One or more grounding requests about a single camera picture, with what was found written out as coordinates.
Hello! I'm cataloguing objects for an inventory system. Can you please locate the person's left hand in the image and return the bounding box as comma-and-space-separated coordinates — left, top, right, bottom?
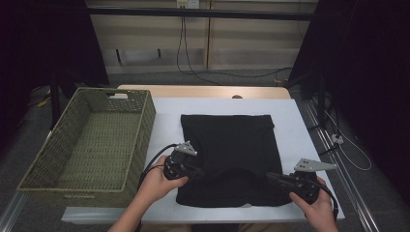
138, 155, 190, 213

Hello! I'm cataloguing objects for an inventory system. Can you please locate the white cable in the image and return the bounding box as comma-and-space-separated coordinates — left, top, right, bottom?
323, 109, 373, 172

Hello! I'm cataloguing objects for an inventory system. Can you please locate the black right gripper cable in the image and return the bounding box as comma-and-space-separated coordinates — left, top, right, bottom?
313, 180, 339, 220

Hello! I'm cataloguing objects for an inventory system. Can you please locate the white wall socket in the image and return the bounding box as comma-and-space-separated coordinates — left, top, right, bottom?
176, 0, 200, 10

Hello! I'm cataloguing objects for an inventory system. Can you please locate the black t-shirt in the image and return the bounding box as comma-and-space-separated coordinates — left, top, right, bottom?
175, 113, 293, 209

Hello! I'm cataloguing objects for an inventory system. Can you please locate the black curtain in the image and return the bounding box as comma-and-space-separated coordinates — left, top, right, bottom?
0, 0, 110, 146
288, 0, 410, 207

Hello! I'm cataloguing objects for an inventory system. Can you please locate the green woven basket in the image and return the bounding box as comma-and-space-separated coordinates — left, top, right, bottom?
16, 86, 158, 209

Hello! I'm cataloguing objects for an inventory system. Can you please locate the white table mat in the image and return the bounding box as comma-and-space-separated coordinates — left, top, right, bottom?
61, 97, 346, 225

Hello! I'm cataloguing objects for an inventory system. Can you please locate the black metal stand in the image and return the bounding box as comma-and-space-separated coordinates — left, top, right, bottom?
283, 69, 328, 130

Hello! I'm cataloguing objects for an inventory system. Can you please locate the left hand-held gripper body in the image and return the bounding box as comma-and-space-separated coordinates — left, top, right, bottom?
162, 140, 199, 182

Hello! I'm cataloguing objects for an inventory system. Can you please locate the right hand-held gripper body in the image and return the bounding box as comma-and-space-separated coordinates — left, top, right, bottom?
281, 158, 338, 206

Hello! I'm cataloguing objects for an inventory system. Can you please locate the aluminium floor rail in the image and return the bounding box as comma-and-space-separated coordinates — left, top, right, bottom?
0, 192, 28, 232
303, 100, 381, 232

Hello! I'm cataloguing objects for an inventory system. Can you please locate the person's right hand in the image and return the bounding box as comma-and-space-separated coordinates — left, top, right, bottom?
288, 177, 338, 227

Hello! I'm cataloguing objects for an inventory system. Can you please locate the black power cable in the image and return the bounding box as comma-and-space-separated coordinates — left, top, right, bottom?
176, 15, 223, 86
183, 15, 294, 79

